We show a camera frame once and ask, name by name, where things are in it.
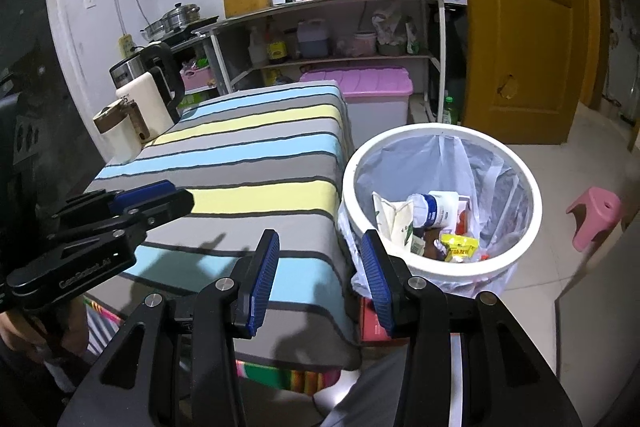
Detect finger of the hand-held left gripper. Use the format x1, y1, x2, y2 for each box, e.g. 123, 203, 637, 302
47, 189, 195, 249
54, 179, 176, 219

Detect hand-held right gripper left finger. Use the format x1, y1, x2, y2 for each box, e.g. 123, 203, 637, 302
57, 228, 281, 427

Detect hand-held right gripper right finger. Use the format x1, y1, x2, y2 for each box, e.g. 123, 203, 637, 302
360, 229, 583, 427

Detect yellow snack wrapper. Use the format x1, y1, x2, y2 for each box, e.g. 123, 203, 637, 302
439, 234, 479, 263

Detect white bottle blue label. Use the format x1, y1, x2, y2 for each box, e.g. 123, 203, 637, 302
407, 190, 461, 231

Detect person's left forearm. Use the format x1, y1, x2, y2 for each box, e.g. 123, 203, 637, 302
0, 346, 67, 427

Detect person's left hand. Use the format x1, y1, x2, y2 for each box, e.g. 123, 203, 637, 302
0, 301, 90, 363

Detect red cardboard box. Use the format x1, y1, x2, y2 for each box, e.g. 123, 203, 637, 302
359, 296, 412, 343

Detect white canister brown lid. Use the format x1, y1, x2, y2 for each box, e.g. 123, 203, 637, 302
93, 100, 144, 163

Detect cream white appliance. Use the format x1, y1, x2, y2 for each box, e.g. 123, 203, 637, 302
115, 71, 176, 143

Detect person's grey trousers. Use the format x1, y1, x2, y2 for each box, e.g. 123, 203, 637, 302
319, 342, 417, 427

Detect small pink basket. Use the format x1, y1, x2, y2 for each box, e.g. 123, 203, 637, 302
179, 66, 211, 92

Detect black slotted chair back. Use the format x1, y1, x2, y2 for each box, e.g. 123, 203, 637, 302
0, 79, 51, 174

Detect small steel pot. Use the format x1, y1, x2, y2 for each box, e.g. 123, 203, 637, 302
141, 19, 169, 42

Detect yellow oil bottle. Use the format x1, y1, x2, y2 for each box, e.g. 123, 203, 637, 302
262, 67, 296, 88

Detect black cooktop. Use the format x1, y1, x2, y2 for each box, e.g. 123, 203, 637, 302
160, 15, 221, 46

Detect steel steamer pot with lid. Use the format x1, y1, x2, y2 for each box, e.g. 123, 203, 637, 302
164, 3, 202, 30

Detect green plastic bottle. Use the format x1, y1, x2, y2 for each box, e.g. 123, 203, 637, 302
442, 95, 460, 126

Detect white plastic bottle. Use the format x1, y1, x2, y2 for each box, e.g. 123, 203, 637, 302
248, 25, 269, 67

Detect storage box pink lid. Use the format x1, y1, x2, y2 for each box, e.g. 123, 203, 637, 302
299, 65, 415, 154

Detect dark bottle yellow label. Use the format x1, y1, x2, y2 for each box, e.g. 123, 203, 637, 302
266, 24, 289, 64

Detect dark glass window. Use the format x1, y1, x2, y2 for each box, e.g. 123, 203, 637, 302
0, 0, 109, 208

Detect translucent jerrycan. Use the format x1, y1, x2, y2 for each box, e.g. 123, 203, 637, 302
297, 19, 330, 58

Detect pink plastic stool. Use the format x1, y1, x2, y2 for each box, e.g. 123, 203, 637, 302
565, 186, 624, 252

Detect pink plastic tub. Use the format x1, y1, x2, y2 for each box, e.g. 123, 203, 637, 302
352, 31, 379, 56

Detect crumpled plastic bags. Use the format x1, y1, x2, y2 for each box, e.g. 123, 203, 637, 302
372, 4, 421, 56

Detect yellow wooden door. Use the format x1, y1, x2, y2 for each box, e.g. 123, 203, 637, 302
452, 0, 602, 146

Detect cream electric kettle black handle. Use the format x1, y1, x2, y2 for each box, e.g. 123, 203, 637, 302
108, 42, 186, 123

